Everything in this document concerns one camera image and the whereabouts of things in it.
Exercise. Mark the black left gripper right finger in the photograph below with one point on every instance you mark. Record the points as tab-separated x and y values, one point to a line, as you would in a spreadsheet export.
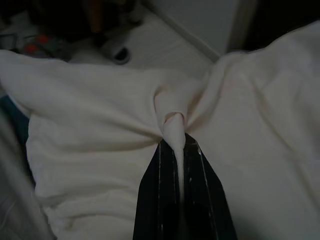
205	200

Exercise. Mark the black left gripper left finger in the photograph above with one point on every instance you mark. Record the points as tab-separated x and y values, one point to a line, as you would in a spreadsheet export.
157	200

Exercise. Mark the cream pillow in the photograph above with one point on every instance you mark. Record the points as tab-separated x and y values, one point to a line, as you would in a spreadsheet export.
100	112

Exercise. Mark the bed with cream sheet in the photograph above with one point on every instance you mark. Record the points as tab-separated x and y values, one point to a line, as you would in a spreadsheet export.
15	187

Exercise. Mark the white baseboard strip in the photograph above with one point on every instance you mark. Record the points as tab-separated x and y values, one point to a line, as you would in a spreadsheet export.
190	35

